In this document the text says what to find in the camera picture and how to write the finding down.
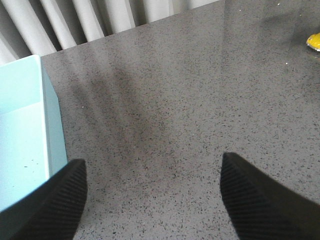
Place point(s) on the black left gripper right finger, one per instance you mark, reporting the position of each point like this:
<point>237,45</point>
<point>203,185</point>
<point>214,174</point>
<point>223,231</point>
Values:
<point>261,208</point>

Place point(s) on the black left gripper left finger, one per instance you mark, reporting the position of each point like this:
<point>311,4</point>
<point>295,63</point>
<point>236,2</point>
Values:
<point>52,211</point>

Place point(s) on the yellow toy beetle car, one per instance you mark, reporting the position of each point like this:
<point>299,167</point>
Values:
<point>313,41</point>

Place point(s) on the light blue storage box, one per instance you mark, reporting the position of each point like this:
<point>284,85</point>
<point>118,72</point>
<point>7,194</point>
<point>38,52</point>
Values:
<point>32,144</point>

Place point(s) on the grey pleated curtain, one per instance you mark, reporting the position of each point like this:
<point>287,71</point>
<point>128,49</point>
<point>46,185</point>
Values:
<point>43,27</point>

